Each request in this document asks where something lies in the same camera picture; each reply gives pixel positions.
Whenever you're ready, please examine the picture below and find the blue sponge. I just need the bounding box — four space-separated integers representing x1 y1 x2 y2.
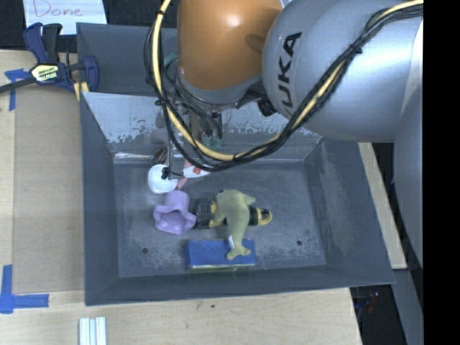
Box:
183 238 257 272

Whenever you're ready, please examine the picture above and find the white ball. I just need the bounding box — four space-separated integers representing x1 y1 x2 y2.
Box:
147 164 179 195

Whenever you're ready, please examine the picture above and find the yellow-green plush dolphin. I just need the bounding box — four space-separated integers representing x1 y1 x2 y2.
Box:
214 188 257 261

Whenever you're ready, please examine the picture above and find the brown cardboard board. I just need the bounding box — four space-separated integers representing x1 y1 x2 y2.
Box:
12 84 86 295

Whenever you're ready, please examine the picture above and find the grey metal bin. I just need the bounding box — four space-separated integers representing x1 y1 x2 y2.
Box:
75 22 397 307

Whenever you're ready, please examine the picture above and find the white tube with red print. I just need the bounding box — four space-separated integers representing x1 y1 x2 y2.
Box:
182 165 211 180

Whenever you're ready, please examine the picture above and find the purple soft cup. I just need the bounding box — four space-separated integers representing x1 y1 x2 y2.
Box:
153 189 198 235

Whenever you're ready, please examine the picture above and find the black and yellow striped toy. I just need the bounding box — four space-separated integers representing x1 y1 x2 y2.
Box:
193 198 273 230

